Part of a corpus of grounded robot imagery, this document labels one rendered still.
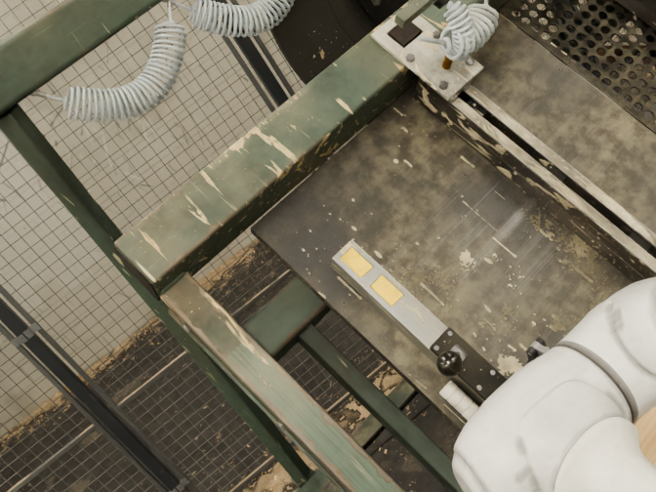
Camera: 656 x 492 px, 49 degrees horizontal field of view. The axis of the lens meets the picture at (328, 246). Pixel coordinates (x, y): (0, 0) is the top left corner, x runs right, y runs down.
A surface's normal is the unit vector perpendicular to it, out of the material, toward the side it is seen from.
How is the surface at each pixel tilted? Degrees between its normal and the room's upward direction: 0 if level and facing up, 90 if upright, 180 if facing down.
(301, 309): 50
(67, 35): 90
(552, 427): 19
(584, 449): 61
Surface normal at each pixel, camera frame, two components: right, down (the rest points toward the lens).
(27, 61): 0.50, 0.14
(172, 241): 0.06, -0.37
